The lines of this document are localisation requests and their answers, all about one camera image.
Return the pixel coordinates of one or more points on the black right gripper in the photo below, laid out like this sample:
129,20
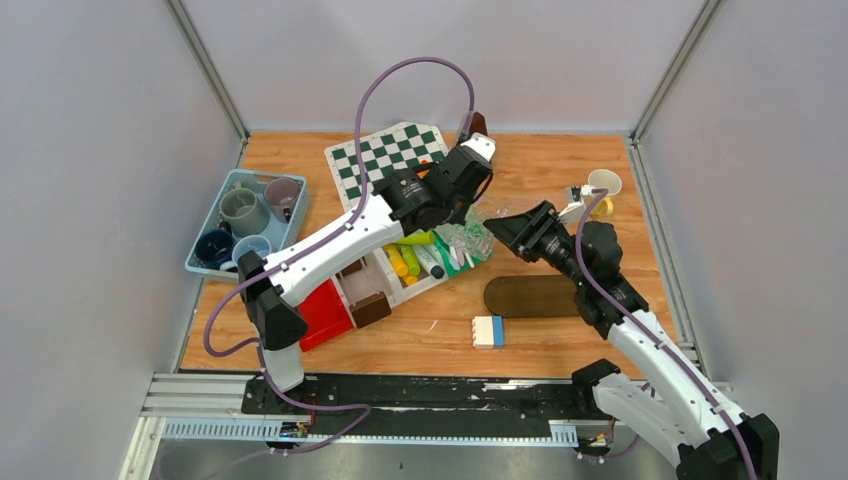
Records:
524,231

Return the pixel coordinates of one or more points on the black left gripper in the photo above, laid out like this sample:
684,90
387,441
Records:
461,215

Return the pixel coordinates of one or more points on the cream mug yellow handle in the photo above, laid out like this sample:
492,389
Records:
611,182

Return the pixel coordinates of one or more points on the purple mug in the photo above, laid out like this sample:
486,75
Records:
281,195

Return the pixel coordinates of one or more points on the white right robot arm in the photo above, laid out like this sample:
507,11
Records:
701,432

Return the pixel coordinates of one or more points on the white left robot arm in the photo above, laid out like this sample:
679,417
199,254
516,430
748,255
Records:
278,284

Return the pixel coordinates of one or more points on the dark wooden oval tray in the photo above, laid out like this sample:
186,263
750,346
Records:
531,296

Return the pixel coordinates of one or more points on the white toothpaste tube black cap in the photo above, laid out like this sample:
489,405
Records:
428,262

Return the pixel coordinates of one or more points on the yellow toothpaste tube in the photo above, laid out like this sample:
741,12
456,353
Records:
396,260

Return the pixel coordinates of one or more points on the green plastic bin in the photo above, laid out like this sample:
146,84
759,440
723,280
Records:
454,261

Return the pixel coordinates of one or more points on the green white chessboard mat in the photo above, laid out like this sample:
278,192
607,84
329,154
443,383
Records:
403,145

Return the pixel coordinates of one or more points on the brown wooden metronome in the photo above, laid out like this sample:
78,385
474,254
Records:
474,122

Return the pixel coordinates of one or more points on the white blue toy brick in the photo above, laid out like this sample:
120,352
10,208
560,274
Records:
487,332

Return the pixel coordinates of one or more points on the white plastic bin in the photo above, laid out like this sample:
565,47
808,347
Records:
364,277

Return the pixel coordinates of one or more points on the brown wooden block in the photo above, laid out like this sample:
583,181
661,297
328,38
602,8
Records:
370,310

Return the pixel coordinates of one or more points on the red plastic bin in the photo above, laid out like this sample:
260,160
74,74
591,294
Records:
326,314

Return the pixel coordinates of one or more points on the light blue perforated basket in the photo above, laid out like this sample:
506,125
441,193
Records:
280,234

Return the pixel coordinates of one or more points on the light blue mug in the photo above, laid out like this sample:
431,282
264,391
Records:
257,244

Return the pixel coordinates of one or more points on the grey mug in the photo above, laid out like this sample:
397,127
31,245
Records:
244,212

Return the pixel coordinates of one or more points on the dark blue mug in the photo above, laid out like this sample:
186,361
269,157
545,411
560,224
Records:
214,248

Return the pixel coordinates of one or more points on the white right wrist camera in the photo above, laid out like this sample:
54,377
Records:
579,199

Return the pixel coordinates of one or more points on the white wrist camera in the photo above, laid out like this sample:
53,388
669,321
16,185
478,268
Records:
482,145
579,199

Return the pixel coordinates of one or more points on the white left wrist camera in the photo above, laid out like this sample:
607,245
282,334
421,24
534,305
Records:
482,145

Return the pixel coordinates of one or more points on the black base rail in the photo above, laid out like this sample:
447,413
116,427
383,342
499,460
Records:
427,405

